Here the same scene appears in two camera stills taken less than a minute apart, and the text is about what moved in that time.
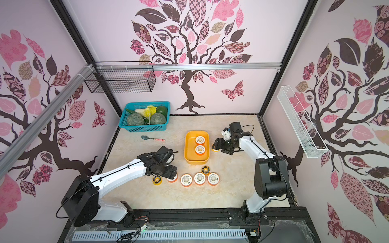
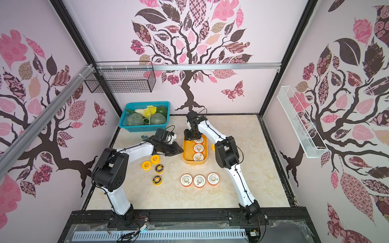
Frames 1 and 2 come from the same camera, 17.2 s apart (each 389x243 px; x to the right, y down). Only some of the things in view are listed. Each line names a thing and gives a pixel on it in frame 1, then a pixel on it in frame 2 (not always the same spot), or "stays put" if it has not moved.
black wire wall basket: x=121 y=77 stays put
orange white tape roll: x=200 y=140 stays put
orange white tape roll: x=200 y=150 stays put
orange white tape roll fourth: x=199 y=178 stays put
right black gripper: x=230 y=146 → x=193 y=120
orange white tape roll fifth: x=213 y=178 stays put
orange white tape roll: x=172 y=180 → x=198 y=157
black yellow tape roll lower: x=157 y=180 stays put
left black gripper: x=170 y=173 → x=174 y=150
